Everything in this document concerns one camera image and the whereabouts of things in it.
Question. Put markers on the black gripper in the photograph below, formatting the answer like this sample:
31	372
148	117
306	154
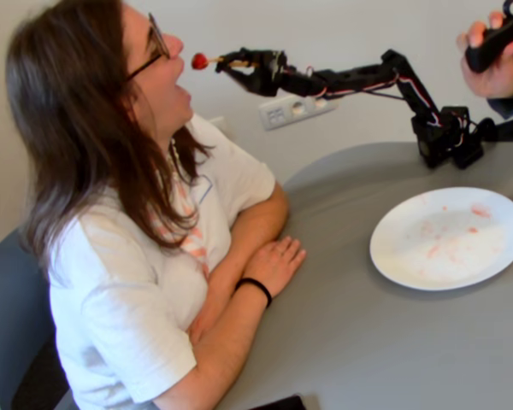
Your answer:
256	64

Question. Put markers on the red strawberry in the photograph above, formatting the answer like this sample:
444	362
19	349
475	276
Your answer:
198	61

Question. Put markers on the operator forearm blue sleeve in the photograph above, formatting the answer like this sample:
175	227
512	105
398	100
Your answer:
511	107

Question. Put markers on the woman's right forearm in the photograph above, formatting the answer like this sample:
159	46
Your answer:
222	337

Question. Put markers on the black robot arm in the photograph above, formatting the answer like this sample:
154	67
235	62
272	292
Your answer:
367	72

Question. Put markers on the woman's left forearm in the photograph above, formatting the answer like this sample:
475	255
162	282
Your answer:
256	218

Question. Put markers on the woman's right hand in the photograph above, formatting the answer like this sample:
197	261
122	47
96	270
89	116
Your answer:
275	262

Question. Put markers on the operator hand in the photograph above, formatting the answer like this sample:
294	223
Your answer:
491	79

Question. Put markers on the woman's left hand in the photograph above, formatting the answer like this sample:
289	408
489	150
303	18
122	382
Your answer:
201	329

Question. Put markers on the dark-framed eyeglasses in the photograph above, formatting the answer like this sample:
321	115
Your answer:
154	40

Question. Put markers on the woman's head brown hair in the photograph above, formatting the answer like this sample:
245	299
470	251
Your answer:
77	107

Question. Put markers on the black table clamp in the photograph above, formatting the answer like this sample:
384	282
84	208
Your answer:
487	130

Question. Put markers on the white t-shirt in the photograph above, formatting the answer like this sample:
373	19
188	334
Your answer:
124	307

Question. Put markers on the white round plate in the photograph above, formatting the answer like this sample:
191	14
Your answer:
440	252

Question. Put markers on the grey chair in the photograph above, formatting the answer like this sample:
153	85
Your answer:
13	307

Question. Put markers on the flat black device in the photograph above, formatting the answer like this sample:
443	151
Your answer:
278	403

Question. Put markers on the white wall socket strip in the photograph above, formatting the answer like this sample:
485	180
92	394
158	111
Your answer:
282	114

